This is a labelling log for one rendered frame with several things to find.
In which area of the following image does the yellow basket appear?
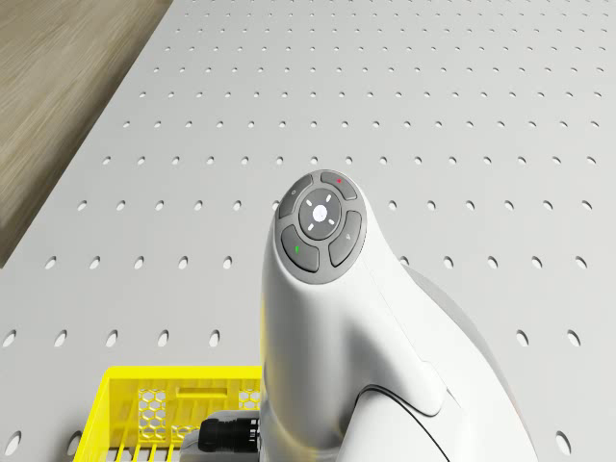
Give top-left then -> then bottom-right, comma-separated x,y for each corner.
74,365 -> 264,462

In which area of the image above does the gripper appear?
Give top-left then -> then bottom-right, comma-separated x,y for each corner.
181,408 -> 264,456

